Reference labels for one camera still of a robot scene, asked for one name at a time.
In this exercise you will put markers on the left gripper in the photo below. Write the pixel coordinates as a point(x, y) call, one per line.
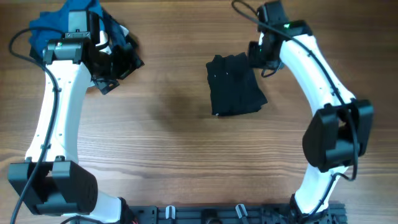
point(126, 66)

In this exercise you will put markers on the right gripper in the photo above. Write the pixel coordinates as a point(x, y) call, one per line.
point(253, 61)

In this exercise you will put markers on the black polo shirt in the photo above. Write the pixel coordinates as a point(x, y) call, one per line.
point(233, 86)

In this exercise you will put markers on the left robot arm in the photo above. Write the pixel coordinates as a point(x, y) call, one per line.
point(50, 180)

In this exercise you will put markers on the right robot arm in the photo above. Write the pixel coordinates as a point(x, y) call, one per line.
point(338, 133)

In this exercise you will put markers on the blue shirt on pile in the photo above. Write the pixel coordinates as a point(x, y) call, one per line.
point(58, 20)

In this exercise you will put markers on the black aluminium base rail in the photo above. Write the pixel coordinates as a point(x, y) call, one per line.
point(261, 214)

